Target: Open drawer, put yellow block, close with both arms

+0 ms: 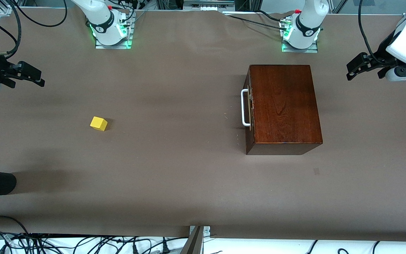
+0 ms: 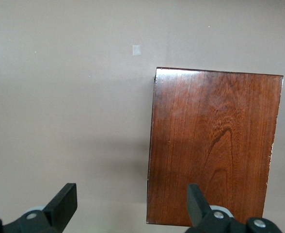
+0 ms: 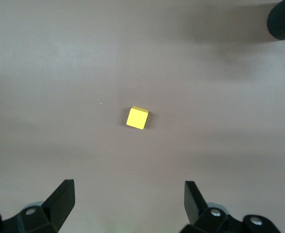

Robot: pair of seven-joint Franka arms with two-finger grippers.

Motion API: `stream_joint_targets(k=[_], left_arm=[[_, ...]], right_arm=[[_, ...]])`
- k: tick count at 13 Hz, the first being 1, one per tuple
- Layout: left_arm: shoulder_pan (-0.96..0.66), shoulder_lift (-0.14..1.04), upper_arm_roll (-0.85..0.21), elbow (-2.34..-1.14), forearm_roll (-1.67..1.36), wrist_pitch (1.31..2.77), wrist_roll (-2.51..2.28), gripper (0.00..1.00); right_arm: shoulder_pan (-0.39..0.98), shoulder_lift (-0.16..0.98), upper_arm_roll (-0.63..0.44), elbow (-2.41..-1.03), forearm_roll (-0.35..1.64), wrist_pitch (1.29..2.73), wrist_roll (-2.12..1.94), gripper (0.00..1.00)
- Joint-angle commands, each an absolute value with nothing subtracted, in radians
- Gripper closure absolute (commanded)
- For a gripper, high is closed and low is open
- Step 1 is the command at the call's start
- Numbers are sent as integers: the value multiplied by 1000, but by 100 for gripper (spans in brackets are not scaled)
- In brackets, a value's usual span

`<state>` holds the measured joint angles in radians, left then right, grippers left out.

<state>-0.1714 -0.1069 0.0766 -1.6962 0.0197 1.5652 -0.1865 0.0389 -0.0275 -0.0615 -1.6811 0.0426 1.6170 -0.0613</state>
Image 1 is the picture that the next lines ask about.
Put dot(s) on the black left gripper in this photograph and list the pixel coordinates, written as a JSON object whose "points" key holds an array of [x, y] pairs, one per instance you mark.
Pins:
{"points": [[383, 53]]}

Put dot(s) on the yellow cube block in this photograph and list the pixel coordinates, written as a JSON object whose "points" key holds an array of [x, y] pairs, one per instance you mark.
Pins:
{"points": [[98, 124]]}

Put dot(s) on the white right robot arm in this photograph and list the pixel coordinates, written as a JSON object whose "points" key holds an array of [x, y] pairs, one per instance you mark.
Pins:
{"points": [[100, 17]]}

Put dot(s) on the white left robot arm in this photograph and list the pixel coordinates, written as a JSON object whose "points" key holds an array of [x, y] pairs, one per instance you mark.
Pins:
{"points": [[308, 21]]}

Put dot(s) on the dark brown wooden cabinet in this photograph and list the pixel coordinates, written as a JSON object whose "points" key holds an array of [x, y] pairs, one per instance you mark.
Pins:
{"points": [[284, 106]]}

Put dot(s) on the grey metal box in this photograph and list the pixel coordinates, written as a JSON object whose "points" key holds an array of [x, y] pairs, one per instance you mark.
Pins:
{"points": [[208, 4]]}

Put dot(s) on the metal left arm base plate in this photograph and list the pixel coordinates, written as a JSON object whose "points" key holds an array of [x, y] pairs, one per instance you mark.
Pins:
{"points": [[300, 50]]}

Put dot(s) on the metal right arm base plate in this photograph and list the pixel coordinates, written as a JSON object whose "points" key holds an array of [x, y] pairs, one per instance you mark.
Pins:
{"points": [[113, 46]]}

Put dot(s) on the metal bracket with dark strut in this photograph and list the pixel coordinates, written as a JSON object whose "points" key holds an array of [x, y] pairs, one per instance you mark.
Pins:
{"points": [[196, 240]]}

